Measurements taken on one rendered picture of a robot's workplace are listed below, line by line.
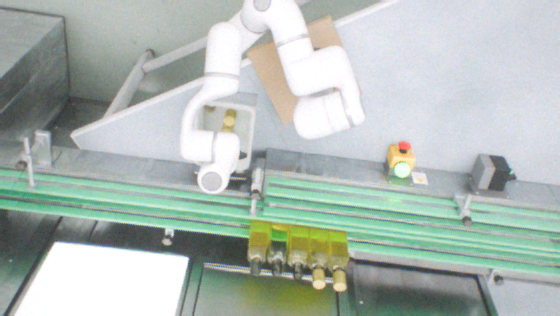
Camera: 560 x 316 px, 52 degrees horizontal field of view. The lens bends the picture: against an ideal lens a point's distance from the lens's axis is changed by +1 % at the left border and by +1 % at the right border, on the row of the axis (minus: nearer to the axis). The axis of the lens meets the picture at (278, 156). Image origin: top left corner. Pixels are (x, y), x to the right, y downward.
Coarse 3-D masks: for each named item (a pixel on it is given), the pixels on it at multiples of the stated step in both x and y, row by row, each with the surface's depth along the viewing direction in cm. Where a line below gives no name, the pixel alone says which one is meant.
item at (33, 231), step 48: (0, 240) 173; (48, 240) 176; (96, 240) 178; (144, 240) 181; (192, 240) 184; (240, 240) 187; (0, 288) 157; (384, 288) 177; (432, 288) 180; (480, 288) 183
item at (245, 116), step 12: (216, 108) 169; (228, 108) 169; (240, 108) 161; (252, 108) 161; (204, 120) 171; (216, 120) 171; (240, 120) 171; (252, 120) 163; (240, 132) 173; (252, 132) 165; (240, 144) 175; (240, 168) 172
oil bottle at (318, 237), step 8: (312, 232) 166; (320, 232) 166; (312, 240) 163; (320, 240) 163; (328, 240) 165; (312, 248) 160; (320, 248) 160; (328, 248) 161; (312, 256) 158; (320, 256) 158; (328, 256) 159; (312, 264) 158
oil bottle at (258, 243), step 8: (256, 224) 166; (264, 224) 166; (256, 232) 163; (264, 232) 163; (256, 240) 160; (264, 240) 160; (248, 248) 158; (256, 248) 157; (264, 248) 158; (248, 256) 158; (264, 256) 158
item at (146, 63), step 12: (300, 0) 208; (312, 0) 208; (180, 48) 223; (192, 48) 220; (144, 60) 230; (156, 60) 224; (168, 60) 223; (132, 72) 223; (144, 72) 226; (132, 84) 213; (120, 96) 204; (132, 96) 210; (108, 108) 198; (120, 108) 198
